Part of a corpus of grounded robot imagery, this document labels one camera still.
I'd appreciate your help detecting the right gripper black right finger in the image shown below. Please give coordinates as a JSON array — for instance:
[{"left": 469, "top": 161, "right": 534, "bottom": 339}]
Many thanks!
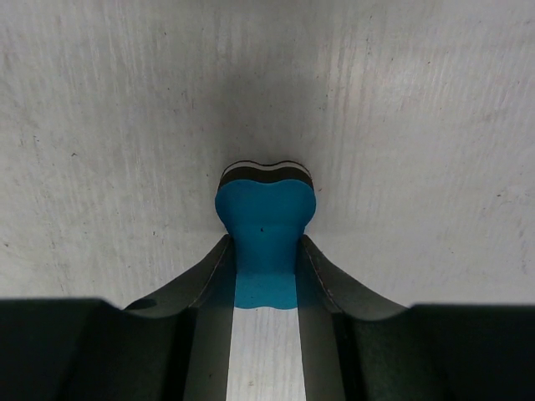
[{"left": 296, "top": 236, "right": 534, "bottom": 400}]

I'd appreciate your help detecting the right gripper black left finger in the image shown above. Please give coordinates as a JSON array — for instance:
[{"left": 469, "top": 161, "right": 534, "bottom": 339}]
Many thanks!
[{"left": 1, "top": 236, "right": 234, "bottom": 400}]

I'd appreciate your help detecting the blue whiteboard eraser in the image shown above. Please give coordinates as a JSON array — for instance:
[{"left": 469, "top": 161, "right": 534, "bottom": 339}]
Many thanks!
[{"left": 215, "top": 160, "right": 316, "bottom": 310}]

